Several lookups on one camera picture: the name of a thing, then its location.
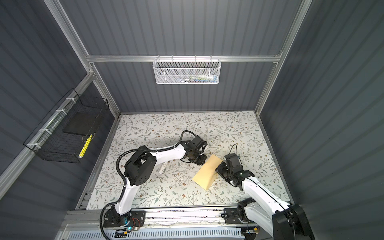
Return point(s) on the black foam pad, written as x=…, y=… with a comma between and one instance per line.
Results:
x=83, y=124

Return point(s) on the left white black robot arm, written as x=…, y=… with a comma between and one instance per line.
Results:
x=136, y=166

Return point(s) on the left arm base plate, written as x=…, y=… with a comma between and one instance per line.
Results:
x=132, y=219

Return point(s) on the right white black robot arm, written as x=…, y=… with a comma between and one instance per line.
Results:
x=280, y=219

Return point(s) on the white wire basket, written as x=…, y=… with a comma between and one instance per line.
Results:
x=168, y=73

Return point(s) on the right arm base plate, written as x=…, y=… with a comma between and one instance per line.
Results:
x=241, y=215

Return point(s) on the pens in white basket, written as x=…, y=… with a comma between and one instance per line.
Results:
x=206, y=78

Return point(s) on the white glue stick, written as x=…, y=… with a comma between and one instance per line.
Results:
x=163, y=168

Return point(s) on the white ventilated cable duct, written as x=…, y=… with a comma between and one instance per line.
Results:
x=220, y=233

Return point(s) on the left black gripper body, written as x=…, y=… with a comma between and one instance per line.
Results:
x=199, y=159

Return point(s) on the black wire basket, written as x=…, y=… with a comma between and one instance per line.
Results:
x=50, y=143

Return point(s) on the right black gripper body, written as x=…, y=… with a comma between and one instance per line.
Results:
x=223, y=170

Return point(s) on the aluminium mounting rail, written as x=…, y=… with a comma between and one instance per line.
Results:
x=155, y=217

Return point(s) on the yellow marker pen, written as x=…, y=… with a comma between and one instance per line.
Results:
x=85, y=147

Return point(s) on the tan kraft envelope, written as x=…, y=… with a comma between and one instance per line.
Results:
x=207, y=173

